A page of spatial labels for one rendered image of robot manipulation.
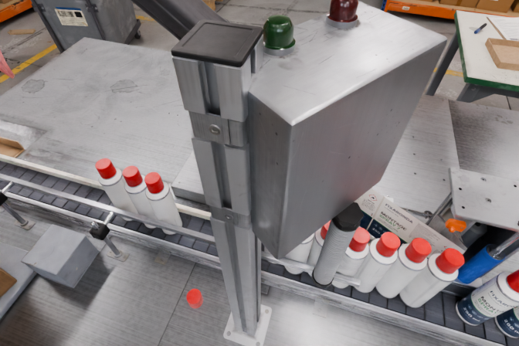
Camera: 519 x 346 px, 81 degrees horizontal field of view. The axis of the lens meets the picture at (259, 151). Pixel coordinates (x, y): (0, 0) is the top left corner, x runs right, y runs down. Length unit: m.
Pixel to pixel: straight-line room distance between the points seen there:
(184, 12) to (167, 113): 0.81
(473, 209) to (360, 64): 0.45
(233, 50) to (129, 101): 1.16
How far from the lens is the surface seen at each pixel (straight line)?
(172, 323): 0.81
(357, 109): 0.22
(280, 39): 0.23
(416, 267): 0.65
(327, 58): 0.23
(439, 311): 0.83
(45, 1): 3.08
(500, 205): 0.67
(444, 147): 1.14
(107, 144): 1.18
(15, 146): 1.32
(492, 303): 0.75
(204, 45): 0.20
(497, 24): 2.29
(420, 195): 0.97
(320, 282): 0.53
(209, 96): 0.22
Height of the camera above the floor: 1.59
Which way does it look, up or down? 48 degrees down
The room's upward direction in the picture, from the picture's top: straight up
